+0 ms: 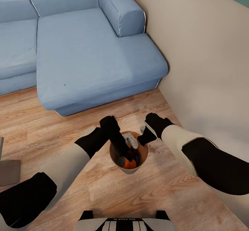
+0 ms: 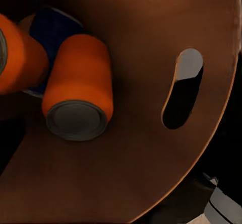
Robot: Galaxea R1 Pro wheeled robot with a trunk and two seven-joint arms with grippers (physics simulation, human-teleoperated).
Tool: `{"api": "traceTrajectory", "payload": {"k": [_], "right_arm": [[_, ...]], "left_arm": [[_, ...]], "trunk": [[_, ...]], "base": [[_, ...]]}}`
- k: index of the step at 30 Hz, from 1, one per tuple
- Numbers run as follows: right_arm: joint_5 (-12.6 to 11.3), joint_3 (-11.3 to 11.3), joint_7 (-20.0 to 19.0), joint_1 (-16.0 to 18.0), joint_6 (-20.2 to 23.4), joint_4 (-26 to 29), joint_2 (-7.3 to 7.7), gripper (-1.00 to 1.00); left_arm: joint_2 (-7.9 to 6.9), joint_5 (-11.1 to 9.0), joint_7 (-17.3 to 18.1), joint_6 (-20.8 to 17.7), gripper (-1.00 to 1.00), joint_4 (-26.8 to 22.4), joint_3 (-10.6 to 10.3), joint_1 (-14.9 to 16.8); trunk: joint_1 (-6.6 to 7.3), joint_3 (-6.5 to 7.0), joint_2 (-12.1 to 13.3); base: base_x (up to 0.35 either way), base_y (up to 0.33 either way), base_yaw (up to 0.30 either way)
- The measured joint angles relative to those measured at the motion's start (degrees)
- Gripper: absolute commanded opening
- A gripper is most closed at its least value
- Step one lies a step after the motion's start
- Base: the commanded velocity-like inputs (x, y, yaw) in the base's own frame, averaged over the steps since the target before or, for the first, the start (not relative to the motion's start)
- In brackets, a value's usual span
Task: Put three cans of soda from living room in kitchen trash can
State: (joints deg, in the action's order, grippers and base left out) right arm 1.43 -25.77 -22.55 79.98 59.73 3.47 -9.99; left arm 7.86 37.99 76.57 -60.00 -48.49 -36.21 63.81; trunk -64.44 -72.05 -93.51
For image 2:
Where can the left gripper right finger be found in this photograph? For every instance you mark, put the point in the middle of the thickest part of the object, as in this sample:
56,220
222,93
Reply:
234,132

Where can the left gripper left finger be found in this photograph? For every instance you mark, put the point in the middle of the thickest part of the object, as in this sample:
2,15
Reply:
12,132

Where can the trash can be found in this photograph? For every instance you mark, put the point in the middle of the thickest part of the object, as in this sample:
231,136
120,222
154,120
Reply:
120,175

